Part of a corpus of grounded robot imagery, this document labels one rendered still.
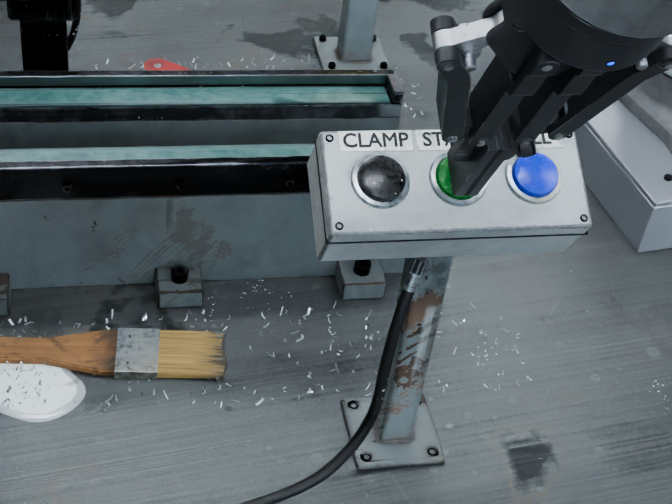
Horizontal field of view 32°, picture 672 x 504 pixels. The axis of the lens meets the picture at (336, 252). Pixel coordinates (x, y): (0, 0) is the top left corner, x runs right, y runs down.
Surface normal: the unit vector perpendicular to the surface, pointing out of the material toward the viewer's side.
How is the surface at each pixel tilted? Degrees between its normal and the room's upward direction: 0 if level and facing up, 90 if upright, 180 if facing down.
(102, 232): 90
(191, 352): 2
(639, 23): 119
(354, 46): 90
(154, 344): 0
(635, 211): 90
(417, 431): 0
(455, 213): 30
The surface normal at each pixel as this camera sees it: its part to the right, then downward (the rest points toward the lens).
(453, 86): 0.11, 0.94
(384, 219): 0.18, -0.33
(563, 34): -0.55, 0.74
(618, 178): -0.95, 0.12
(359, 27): 0.18, 0.65
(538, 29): -0.76, 0.55
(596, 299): 0.11, -0.76
